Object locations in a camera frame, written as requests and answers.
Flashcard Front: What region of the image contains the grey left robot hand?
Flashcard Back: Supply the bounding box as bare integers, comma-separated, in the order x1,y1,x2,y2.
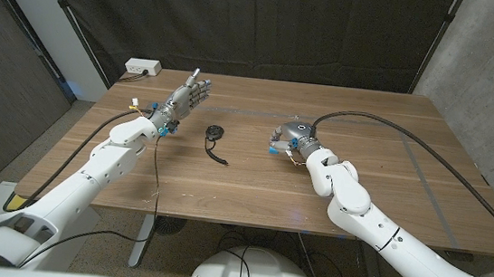
150,62,214,138

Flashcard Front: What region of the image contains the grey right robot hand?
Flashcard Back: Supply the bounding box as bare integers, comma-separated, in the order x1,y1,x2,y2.
266,117,327,162

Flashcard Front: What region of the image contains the white power outlet strip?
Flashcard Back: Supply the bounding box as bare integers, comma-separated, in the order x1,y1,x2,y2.
123,57,164,78

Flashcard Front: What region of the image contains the black backdrop curtain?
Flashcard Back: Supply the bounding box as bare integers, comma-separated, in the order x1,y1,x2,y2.
20,0,466,121

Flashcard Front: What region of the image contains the black round floor fan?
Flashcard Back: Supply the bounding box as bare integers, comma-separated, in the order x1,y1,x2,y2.
151,215,188,238

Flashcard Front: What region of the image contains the black backdrop stand pole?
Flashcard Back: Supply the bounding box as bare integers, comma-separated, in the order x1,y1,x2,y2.
408,0,466,100
19,0,120,89

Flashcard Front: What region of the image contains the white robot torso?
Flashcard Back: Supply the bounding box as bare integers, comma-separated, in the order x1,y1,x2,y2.
187,241,322,277

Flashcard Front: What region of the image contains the black stopwatch with cord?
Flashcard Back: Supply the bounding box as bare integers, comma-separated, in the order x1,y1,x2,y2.
201,124,233,167

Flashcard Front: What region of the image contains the thin black left wrist cable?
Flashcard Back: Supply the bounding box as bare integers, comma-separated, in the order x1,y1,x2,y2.
15,122,166,277

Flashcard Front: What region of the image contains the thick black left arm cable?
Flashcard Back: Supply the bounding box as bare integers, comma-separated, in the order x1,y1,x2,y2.
2,96,153,225

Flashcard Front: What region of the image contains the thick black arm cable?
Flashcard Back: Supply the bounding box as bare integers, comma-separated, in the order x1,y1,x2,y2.
2,96,153,225
300,107,494,253

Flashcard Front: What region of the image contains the grey floor cable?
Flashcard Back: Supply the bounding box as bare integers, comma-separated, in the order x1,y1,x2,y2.
293,232,359,277

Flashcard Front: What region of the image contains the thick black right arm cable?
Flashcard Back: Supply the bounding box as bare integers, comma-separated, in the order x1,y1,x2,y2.
300,107,494,253

